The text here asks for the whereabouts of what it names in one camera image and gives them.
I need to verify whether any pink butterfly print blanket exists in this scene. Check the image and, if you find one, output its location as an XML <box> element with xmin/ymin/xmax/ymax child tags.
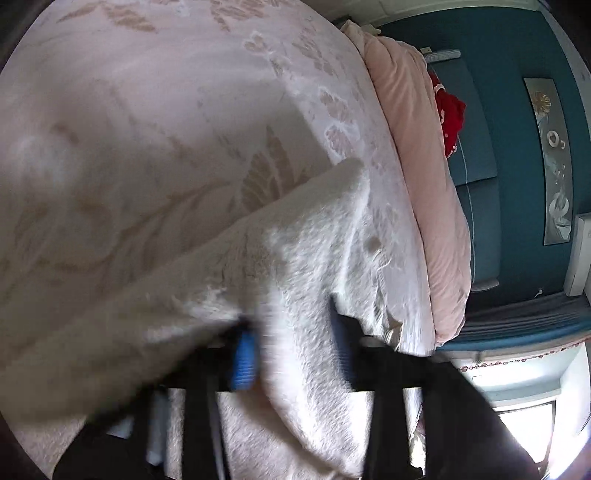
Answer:
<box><xmin>0</xmin><ymin>0</ymin><xmax>437</xmax><ymax>370</ymax></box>

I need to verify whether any floral wall picture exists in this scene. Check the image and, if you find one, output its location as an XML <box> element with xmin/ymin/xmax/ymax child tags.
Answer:
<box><xmin>523</xmin><ymin>76</ymin><xmax>576</xmax><ymax>246</ymax></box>

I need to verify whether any white air conditioner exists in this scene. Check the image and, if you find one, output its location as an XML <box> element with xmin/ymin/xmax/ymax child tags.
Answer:
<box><xmin>563</xmin><ymin>215</ymin><xmax>591</xmax><ymax>297</ymax></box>

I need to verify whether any window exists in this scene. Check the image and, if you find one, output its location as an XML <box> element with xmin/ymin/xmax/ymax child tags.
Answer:
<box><xmin>489</xmin><ymin>390</ymin><xmax>575</xmax><ymax>469</ymax></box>

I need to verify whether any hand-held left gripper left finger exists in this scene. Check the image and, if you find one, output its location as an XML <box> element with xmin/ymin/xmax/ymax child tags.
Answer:
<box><xmin>53</xmin><ymin>323</ymin><xmax>259</xmax><ymax>480</ymax></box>

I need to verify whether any white fluffy garment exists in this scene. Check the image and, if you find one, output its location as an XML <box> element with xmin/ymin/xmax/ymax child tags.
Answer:
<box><xmin>0</xmin><ymin>159</ymin><xmax>437</xmax><ymax>480</ymax></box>

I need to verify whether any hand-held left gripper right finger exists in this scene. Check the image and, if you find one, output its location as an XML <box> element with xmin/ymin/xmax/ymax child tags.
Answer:
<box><xmin>329</xmin><ymin>294</ymin><xmax>542</xmax><ymax>480</ymax></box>

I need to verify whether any blue upholstered headboard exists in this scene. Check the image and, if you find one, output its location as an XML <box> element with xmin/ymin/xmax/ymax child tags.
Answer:
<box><xmin>418</xmin><ymin>46</ymin><xmax>503</xmax><ymax>292</ymax></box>

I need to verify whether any red cloth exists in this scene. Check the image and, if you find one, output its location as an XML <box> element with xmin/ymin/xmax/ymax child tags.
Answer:
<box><xmin>427</xmin><ymin>71</ymin><xmax>467</xmax><ymax>158</ymax></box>

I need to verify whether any red bead string decoration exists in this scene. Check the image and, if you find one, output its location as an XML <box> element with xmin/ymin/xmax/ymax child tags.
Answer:
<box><xmin>452</xmin><ymin>339</ymin><xmax>591</xmax><ymax>372</ymax></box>

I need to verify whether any pink duvet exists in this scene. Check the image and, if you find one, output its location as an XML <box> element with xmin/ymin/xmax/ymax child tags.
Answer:
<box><xmin>342</xmin><ymin>21</ymin><xmax>474</xmax><ymax>347</ymax></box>

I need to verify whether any grey blue curtain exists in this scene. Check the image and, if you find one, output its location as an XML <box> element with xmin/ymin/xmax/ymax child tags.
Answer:
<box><xmin>434</xmin><ymin>291</ymin><xmax>591</xmax><ymax>354</ymax></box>

